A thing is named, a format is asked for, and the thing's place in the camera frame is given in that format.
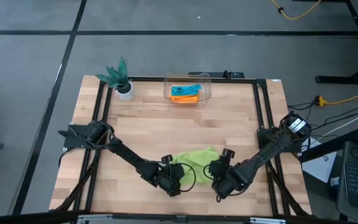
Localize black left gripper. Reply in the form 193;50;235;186
158;154;186;198

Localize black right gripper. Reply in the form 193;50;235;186
209;148;236;200

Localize lime green microfiber towel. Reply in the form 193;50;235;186
169;146;222;185

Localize teal microfiber towel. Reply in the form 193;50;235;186
170;83;203;97

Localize white cardboard box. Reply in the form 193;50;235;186
301;136;338;184

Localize clear plastic bin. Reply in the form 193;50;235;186
163;70;212;106

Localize green plant in white pot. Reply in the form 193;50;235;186
94;56;135;101

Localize black table legs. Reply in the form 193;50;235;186
314;0;358;85

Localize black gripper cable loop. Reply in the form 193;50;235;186
178;162;197;193

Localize silver metal bracket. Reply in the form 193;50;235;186
249;217;287;224
76;213;114;224

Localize black aluminium table frame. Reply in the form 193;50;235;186
50;76;312;224

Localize yellow splitter extension cable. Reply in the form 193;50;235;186
314;94;358;107

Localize white cable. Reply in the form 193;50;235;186
318;104;358;138

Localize yellow floor cable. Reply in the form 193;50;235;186
270;0;323;21

